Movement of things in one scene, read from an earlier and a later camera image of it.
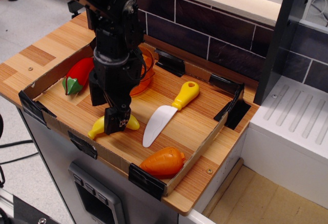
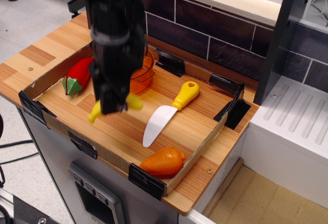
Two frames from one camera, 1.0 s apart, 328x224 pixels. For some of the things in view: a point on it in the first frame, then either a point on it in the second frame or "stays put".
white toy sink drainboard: [287, 138] stays put
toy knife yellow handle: [159, 118] stays put
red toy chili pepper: [77, 75] stays put
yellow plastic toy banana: [100, 127] to [131, 102]
